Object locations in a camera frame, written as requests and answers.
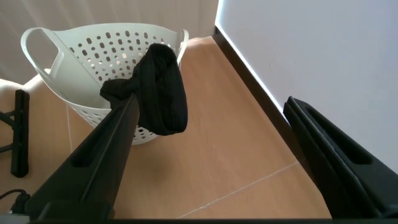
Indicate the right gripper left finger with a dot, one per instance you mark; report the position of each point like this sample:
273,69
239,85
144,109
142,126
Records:
93,174

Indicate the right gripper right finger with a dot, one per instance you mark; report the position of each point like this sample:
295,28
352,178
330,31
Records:
348,174

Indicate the black garment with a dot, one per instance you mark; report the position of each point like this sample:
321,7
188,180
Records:
161,93

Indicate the black clothes rack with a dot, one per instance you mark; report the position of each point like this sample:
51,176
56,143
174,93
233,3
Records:
20,140

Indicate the white laundry basket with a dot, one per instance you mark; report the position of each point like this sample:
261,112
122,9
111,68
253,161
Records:
71,77

